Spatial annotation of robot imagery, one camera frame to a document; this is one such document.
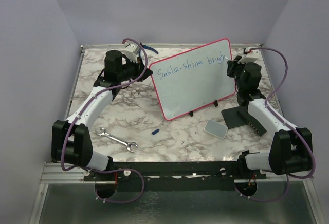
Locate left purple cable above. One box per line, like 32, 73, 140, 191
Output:
61, 38, 147, 204

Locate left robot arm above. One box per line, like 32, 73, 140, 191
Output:
51, 50, 153, 180

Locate aluminium table frame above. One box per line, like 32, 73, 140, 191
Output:
28, 43, 322, 224

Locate blue-handled pliers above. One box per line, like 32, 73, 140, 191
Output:
141, 44, 159, 54

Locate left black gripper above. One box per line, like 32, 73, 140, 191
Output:
118, 55, 153, 82

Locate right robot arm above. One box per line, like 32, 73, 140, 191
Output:
227, 56, 315, 178

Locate white whiteboard eraser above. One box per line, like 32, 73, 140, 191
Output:
204, 119, 228, 139

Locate red-framed whiteboard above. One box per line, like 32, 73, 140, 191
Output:
149, 38, 235, 121

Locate black whiteboard stand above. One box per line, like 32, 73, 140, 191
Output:
187, 100, 220, 117

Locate silver combination wrench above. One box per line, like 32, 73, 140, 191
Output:
95, 127, 139, 153

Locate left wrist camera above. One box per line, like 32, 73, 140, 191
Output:
122, 42, 140, 62

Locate blue marker cap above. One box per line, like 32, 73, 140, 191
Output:
151, 129, 160, 135

